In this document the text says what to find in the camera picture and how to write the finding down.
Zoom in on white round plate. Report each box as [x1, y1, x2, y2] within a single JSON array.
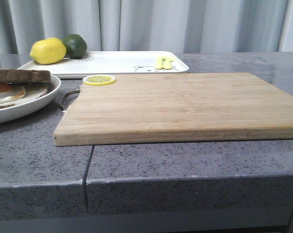
[[0, 75, 61, 123]]

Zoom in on fried egg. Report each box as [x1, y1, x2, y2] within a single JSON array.
[[0, 83, 26, 104]]

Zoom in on white bread slice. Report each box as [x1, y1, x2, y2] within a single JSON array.
[[0, 69, 51, 83]]

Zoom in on white rectangular tray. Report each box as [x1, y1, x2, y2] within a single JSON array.
[[19, 51, 189, 79]]

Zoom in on wooden cutting board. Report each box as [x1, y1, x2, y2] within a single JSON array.
[[54, 73, 293, 146]]

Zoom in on left yellow-green utensil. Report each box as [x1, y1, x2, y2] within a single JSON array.
[[154, 56, 165, 70]]

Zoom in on yellow-green utensil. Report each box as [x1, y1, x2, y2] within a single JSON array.
[[154, 56, 165, 70], [163, 56, 174, 70]]

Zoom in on right yellow-green utensil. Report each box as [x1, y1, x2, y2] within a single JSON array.
[[163, 56, 174, 70]]

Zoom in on lemon slice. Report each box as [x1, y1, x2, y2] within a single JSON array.
[[83, 74, 116, 86]]

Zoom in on green lime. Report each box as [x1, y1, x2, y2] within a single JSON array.
[[63, 34, 87, 59]]

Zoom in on grey curtain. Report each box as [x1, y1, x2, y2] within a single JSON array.
[[0, 0, 293, 54]]

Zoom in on yellow lemon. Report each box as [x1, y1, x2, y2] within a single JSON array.
[[30, 37, 66, 65]]

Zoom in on metal cutting board handle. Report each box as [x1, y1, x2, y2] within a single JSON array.
[[59, 85, 81, 113]]

